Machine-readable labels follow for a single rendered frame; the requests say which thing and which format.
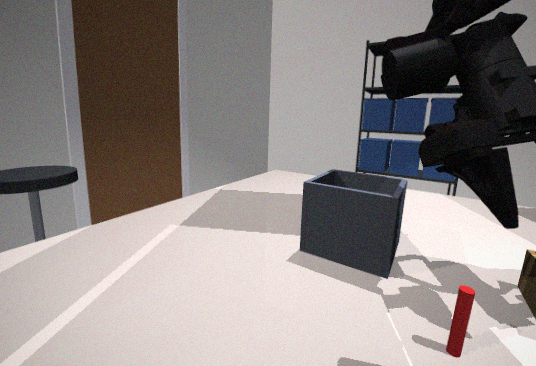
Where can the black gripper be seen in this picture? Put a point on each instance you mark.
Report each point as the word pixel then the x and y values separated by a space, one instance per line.
pixel 502 100

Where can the red peg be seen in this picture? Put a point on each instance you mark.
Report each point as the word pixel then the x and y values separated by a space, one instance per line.
pixel 462 313

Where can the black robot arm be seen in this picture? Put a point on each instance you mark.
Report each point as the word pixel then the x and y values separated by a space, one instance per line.
pixel 426 61

